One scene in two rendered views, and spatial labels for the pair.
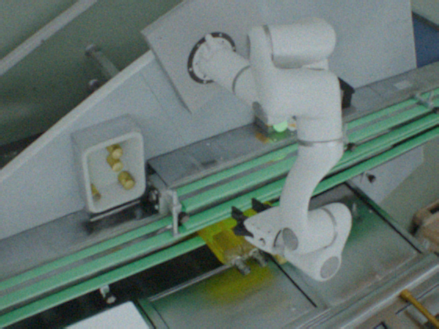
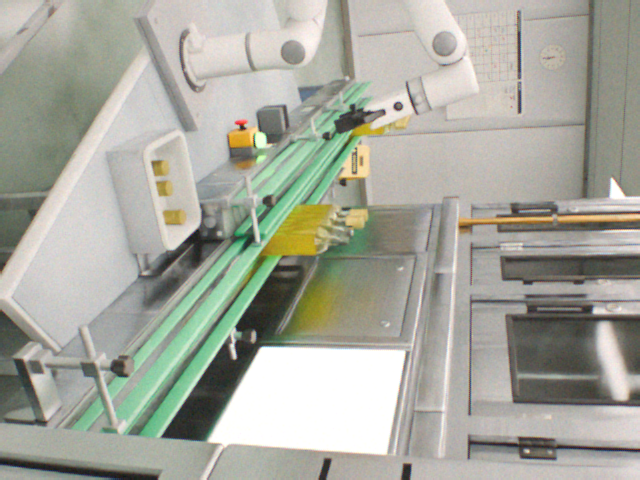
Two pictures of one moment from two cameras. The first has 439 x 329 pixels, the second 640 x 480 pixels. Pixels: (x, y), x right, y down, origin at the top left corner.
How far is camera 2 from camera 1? 1.04 m
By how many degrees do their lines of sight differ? 37
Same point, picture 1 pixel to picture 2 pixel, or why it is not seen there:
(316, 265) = (469, 71)
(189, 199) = not seen: hidden behind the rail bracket
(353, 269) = (401, 238)
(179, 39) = (168, 29)
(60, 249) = (162, 304)
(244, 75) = (254, 35)
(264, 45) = not seen: outside the picture
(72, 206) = (128, 274)
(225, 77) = (233, 50)
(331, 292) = not seen: hidden behind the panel
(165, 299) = (291, 325)
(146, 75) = (149, 81)
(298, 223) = (447, 20)
